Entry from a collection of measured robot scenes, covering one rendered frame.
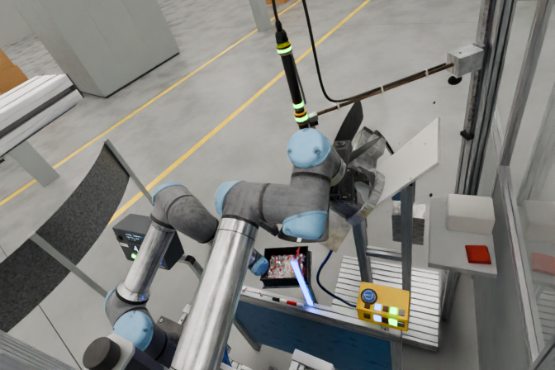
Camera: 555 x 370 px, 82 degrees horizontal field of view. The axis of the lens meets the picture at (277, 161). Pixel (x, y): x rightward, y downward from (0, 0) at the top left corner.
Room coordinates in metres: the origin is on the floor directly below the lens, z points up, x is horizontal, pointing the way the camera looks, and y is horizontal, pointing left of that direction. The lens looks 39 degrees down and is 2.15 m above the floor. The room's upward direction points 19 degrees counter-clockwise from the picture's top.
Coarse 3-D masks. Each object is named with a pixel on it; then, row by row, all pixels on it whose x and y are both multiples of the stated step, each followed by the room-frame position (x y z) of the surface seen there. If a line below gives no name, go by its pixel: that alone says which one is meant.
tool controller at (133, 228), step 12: (132, 216) 1.11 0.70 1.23; (144, 216) 1.09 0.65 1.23; (120, 228) 1.04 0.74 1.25; (132, 228) 1.02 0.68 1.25; (144, 228) 1.00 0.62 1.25; (120, 240) 1.02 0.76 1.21; (132, 240) 0.99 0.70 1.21; (132, 252) 1.00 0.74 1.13; (168, 252) 0.92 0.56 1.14; (180, 252) 0.96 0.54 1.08; (168, 264) 0.89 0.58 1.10
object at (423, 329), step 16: (352, 272) 1.17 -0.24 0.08; (384, 272) 1.09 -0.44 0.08; (400, 272) 1.06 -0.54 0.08; (416, 272) 1.02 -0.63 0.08; (432, 272) 0.99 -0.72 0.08; (336, 288) 1.09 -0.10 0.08; (352, 288) 1.06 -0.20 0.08; (400, 288) 0.95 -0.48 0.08; (416, 288) 0.92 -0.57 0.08; (432, 288) 0.89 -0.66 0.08; (336, 304) 0.99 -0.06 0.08; (352, 304) 0.96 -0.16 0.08; (416, 304) 0.83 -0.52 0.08; (432, 304) 0.80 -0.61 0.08; (416, 320) 0.75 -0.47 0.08; (432, 320) 0.72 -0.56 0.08; (416, 336) 0.67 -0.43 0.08; (432, 336) 0.64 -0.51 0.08
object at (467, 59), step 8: (464, 48) 0.99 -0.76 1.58; (472, 48) 0.97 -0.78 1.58; (480, 48) 0.95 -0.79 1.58; (448, 56) 0.99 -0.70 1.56; (456, 56) 0.95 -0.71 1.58; (464, 56) 0.94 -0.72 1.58; (472, 56) 0.93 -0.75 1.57; (480, 56) 0.93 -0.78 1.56; (456, 64) 0.95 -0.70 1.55; (464, 64) 0.93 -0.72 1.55; (472, 64) 0.93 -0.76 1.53; (480, 64) 0.93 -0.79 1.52; (456, 72) 0.94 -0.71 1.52; (464, 72) 0.93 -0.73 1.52
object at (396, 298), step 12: (360, 288) 0.54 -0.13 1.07; (372, 288) 0.53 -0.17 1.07; (384, 288) 0.51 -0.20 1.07; (396, 288) 0.50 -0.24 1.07; (360, 300) 0.50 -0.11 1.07; (384, 300) 0.48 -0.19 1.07; (396, 300) 0.47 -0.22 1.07; (408, 300) 0.45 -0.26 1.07; (360, 312) 0.48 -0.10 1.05; (372, 312) 0.45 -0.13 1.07; (384, 312) 0.44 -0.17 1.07; (396, 312) 0.43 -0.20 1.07; (408, 312) 0.42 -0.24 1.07; (384, 324) 0.43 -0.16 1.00; (396, 324) 0.41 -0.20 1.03; (408, 324) 0.42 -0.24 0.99
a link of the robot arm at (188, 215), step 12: (180, 204) 0.76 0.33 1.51; (192, 204) 0.76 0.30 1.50; (168, 216) 0.75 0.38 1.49; (180, 216) 0.72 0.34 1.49; (192, 216) 0.72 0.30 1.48; (204, 216) 0.73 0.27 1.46; (180, 228) 0.71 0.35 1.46; (192, 228) 0.70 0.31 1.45; (204, 228) 0.70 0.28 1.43; (216, 228) 0.72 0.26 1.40; (204, 240) 0.69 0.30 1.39; (252, 252) 0.76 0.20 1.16; (252, 264) 0.74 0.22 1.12; (264, 264) 0.74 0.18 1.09
